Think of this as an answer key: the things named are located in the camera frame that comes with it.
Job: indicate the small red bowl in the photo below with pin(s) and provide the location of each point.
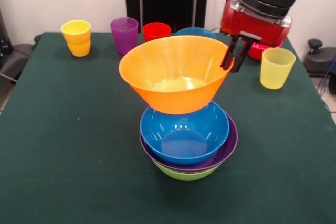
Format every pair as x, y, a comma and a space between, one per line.
256, 52

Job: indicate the small blue bowl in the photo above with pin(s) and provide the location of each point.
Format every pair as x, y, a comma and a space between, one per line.
194, 31

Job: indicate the large blue bowl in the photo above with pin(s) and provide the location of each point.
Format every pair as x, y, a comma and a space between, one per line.
157, 134

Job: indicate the pale yellow translucent cup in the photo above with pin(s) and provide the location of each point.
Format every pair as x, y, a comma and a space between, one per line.
275, 72

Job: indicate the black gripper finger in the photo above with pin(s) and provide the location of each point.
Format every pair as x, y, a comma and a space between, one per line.
229, 54
241, 60

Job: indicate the dark green tablecloth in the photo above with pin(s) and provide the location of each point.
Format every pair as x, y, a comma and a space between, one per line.
78, 197

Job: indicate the large orange bowl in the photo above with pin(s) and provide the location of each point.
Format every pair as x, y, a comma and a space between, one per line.
173, 93

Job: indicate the purple cup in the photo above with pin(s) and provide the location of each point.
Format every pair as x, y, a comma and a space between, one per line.
124, 37

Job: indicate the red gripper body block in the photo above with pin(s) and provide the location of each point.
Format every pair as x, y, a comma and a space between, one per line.
252, 26

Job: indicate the orange yellow cup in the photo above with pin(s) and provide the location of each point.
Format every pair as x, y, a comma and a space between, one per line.
77, 40

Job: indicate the black floor device with knob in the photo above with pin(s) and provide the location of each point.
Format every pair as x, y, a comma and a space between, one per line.
320, 61

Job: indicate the green bowl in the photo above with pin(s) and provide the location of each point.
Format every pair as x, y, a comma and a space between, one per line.
187, 176

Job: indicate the purple bowl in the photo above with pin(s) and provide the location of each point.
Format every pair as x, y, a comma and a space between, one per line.
231, 140

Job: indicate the red cup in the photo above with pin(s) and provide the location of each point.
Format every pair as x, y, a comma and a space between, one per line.
156, 32

